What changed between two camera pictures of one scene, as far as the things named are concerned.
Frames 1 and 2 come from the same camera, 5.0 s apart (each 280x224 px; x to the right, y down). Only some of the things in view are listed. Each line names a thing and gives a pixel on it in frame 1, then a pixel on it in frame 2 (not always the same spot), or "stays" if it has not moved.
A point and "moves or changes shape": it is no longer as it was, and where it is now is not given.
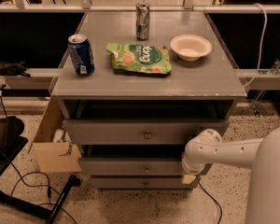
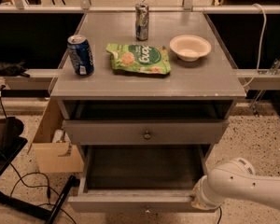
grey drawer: (133, 166) moves or changes shape
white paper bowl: (190, 48) stays
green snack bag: (140, 57) stays
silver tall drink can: (143, 21) stays
